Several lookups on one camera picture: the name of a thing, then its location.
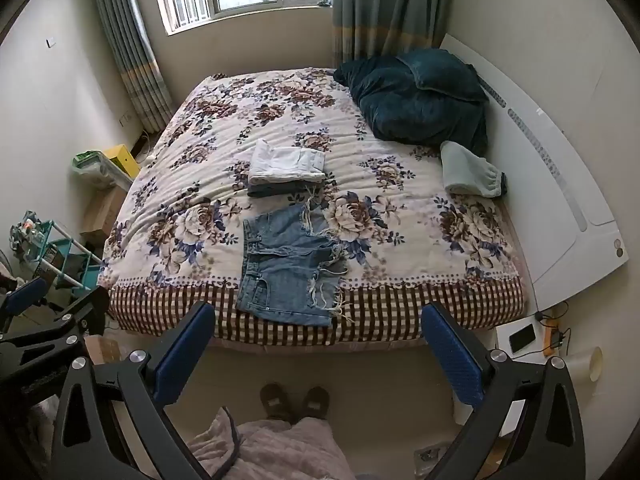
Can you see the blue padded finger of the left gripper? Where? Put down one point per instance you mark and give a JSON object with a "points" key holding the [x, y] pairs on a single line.
{"points": [[20, 300]]}

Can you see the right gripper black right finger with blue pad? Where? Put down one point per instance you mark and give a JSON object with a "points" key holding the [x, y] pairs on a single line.
{"points": [[548, 441]]}

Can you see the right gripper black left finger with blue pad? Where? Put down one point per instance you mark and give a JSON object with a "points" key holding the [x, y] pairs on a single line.
{"points": [[88, 442]]}

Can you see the blue denim shorts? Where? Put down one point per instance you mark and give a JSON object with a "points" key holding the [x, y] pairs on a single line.
{"points": [[292, 266]]}

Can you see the teal shelf rack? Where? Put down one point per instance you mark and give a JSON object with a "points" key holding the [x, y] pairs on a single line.
{"points": [[52, 253]]}

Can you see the white nightstand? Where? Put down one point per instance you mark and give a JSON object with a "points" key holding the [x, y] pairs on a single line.
{"points": [[531, 354]]}

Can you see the black phone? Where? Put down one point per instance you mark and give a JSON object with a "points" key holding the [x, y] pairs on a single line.
{"points": [[522, 338]]}

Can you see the paper cup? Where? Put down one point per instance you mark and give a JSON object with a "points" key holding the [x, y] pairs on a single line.
{"points": [[585, 367]]}

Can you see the green plastic bag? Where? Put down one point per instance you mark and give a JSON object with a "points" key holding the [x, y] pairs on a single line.
{"points": [[95, 168]]}

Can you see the yellow box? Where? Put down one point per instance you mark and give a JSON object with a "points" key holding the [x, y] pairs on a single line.
{"points": [[122, 158]]}

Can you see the floral bed blanket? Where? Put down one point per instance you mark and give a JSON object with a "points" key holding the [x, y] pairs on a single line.
{"points": [[178, 237]]}

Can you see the pink quilted trousers leg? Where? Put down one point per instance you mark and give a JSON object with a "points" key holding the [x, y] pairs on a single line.
{"points": [[269, 449]]}

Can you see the right brown slipper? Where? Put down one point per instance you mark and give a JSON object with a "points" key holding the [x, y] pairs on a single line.
{"points": [[316, 404]]}

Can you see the white headboard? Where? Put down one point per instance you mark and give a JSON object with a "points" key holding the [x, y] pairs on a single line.
{"points": [[568, 236]]}

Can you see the light green folded cloth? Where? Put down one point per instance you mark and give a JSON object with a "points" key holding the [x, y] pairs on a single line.
{"points": [[464, 173]]}

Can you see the folded dark garment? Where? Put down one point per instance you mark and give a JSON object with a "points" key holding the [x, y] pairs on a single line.
{"points": [[279, 188]]}

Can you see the left striped curtain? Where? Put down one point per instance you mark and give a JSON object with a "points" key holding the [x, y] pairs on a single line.
{"points": [[136, 62]]}

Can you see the folded white garment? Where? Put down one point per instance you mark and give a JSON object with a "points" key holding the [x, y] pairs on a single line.
{"points": [[270, 164]]}

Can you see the dark teal velvet quilt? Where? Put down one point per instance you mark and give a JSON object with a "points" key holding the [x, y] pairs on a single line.
{"points": [[395, 110]]}

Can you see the dark teal pillow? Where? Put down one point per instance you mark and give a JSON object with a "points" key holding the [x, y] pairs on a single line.
{"points": [[439, 71]]}

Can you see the right teal curtain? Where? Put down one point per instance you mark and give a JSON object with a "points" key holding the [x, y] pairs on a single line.
{"points": [[365, 28]]}

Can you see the orange charger with cable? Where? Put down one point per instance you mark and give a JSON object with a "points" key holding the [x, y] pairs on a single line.
{"points": [[556, 338]]}

